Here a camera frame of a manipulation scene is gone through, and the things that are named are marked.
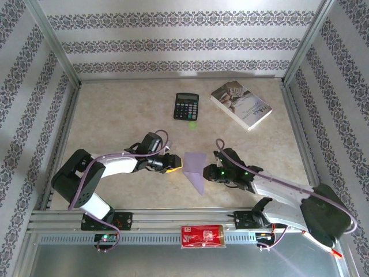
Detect left controller board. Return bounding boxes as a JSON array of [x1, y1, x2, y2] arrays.
[[94, 233, 119, 246]]

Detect black calculator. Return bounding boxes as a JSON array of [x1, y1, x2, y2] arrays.
[[173, 92, 200, 122]]

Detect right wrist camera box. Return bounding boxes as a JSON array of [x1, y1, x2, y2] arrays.
[[216, 147, 242, 170]]

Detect paperback book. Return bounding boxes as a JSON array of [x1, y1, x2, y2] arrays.
[[210, 81, 273, 132]]

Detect right controller board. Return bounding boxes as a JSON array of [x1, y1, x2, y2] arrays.
[[255, 231, 277, 246]]

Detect controller board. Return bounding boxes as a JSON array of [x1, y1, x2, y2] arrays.
[[255, 231, 277, 246], [94, 233, 119, 246]]

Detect steel sheet tray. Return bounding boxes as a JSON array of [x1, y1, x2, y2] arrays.
[[17, 232, 357, 277]]

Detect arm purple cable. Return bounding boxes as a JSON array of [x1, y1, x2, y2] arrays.
[[67, 129, 170, 253], [215, 138, 358, 252]]

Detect aluminium table edge rail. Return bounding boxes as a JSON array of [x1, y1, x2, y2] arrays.
[[79, 75, 285, 85], [39, 85, 82, 211], [281, 83, 329, 208]]

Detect purple paper sheet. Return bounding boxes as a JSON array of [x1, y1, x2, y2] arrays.
[[182, 151, 208, 196]]

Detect aluminium frame post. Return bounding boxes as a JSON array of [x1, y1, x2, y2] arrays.
[[24, 0, 82, 87], [281, 0, 338, 87]]

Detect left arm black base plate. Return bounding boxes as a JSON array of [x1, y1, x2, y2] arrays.
[[80, 212, 134, 231]]

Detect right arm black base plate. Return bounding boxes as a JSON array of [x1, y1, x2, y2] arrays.
[[234, 210, 287, 231]]

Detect red packet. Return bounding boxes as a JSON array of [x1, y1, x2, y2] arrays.
[[180, 224, 228, 249]]

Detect aluminium mounting rail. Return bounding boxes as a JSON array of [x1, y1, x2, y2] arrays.
[[27, 209, 341, 232]]

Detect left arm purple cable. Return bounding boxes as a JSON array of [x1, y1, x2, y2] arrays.
[[67, 129, 170, 253]]

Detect slotted grey cable duct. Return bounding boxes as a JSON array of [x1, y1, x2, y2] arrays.
[[39, 232, 260, 245]]

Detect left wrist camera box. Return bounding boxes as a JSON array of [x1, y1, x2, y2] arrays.
[[135, 132, 174, 154]]

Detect red white pen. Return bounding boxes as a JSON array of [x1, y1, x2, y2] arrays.
[[301, 230, 344, 259]]

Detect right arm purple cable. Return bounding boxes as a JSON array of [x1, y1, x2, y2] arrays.
[[215, 138, 358, 252]]

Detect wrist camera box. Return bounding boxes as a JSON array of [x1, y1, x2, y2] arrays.
[[216, 147, 242, 170], [135, 132, 174, 154]]

